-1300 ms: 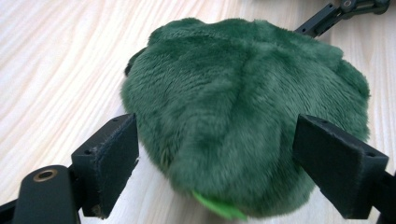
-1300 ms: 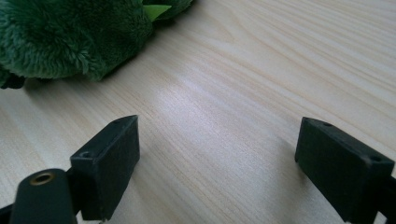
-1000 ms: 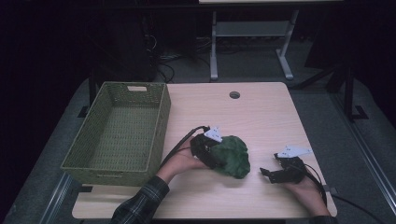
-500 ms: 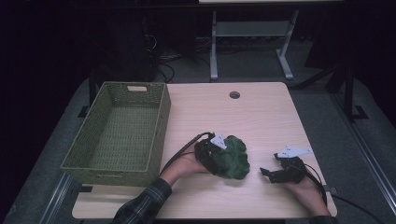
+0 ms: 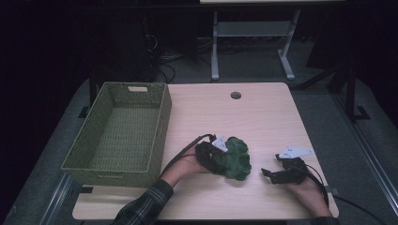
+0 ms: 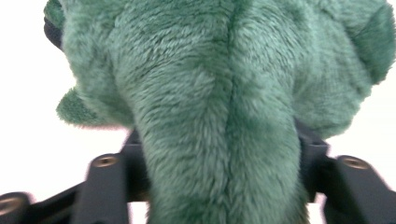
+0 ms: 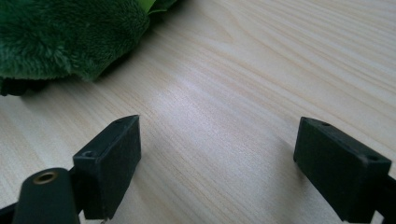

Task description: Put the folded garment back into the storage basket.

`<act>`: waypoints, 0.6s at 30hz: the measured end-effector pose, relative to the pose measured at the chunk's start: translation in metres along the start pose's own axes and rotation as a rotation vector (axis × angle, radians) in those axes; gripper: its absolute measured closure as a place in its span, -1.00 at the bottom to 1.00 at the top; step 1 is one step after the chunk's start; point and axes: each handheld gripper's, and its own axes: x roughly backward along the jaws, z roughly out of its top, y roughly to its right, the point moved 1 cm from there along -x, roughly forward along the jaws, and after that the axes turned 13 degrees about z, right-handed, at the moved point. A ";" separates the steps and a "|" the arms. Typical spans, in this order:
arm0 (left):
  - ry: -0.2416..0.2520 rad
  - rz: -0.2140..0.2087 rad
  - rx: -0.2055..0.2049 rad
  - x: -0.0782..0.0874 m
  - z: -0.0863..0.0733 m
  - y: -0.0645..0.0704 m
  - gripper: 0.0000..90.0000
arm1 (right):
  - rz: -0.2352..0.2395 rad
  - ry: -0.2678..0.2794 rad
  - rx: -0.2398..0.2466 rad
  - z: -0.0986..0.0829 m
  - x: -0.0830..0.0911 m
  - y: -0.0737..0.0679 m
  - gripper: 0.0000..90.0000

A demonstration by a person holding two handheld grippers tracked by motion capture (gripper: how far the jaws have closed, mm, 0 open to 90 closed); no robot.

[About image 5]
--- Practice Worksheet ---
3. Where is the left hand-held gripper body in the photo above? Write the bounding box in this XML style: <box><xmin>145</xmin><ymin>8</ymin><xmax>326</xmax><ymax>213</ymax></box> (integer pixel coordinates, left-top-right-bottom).
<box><xmin>195</xmin><ymin>135</ymin><xmax>229</xmax><ymax>174</ymax></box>

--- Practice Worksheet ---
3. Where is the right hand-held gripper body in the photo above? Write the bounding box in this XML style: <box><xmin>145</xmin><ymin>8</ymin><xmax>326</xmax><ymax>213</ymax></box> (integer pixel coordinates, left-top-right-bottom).
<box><xmin>275</xmin><ymin>145</ymin><xmax>314</xmax><ymax>185</ymax></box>

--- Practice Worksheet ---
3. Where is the dark green cloth garment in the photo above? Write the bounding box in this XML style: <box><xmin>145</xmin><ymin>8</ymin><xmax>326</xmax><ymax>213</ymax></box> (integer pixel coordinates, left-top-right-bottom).
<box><xmin>212</xmin><ymin>136</ymin><xmax>253</xmax><ymax>182</ymax></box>

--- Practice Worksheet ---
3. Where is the green woven basket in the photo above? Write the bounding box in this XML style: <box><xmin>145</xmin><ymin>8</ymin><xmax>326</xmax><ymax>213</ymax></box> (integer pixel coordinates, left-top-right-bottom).
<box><xmin>60</xmin><ymin>82</ymin><xmax>173</xmax><ymax>188</ymax></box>

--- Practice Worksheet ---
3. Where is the person's left hand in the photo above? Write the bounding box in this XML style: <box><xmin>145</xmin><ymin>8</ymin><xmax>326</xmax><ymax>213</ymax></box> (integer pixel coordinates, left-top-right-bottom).
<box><xmin>160</xmin><ymin>146</ymin><xmax>210</xmax><ymax>188</ymax></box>

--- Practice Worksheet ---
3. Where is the person's right hand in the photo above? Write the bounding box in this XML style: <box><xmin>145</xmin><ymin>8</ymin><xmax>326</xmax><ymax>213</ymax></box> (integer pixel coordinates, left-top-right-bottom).
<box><xmin>284</xmin><ymin>176</ymin><xmax>333</xmax><ymax>218</ymax></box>

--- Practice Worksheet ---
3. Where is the black metal stand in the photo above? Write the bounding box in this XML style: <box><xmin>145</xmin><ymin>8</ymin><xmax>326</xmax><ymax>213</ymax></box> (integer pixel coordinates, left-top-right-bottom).
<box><xmin>344</xmin><ymin>64</ymin><xmax>372</xmax><ymax>122</ymax></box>
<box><xmin>78</xmin><ymin>69</ymin><xmax>99</xmax><ymax>119</ymax></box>

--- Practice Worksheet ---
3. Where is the right hand-held gripper black cable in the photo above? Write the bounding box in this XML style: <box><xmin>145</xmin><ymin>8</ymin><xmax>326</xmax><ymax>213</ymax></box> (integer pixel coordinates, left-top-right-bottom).
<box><xmin>304</xmin><ymin>163</ymin><xmax>329</xmax><ymax>207</ymax></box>

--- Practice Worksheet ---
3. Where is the thin black cable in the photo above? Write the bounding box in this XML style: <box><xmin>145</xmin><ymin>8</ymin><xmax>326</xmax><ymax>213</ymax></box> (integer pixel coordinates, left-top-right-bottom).
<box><xmin>332</xmin><ymin>195</ymin><xmax>389</xmax><ymax>225</ymax></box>

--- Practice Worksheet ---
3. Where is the grey metal floor rail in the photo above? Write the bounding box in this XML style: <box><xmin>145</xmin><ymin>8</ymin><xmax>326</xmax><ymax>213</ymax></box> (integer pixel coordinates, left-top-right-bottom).
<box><xmin>40</xmin><ymin>172</ymin><xmax>74</xmax><ymax>225</ymax></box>
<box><xmin>331</xmin><ymin>93</ymin><xmax>398</xmax><ymax>217</ymax></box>

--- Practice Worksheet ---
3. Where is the tangle of black cables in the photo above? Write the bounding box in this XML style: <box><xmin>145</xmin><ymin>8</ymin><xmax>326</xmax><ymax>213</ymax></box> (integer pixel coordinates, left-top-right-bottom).
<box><xmin>142</xmin><ymin>34</ymin><xmax>214</xmax><ymax>83</ymax></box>

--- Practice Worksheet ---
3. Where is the grey metal table frame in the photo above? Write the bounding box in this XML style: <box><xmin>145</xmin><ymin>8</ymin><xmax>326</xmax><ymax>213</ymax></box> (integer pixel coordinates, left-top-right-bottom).
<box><xmin>210</xmin><ymin>8</ymin><xmax>300</xmax><ymax>82</ymax></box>

